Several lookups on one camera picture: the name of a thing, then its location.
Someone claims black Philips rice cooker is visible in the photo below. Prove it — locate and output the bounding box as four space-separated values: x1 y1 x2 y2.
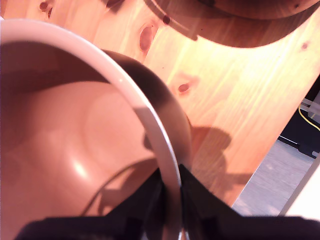
143 0 320 49

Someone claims white panel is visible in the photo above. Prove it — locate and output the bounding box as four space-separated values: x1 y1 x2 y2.
279 156 320 218

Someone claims yellow cable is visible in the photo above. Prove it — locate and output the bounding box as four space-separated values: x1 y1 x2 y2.
298 103 320 131

